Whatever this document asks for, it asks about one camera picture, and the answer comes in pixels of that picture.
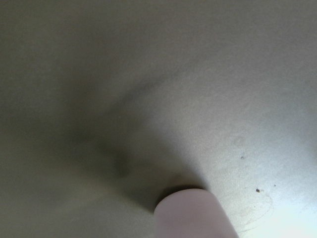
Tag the pink cup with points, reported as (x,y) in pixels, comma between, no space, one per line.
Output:
(192,213)

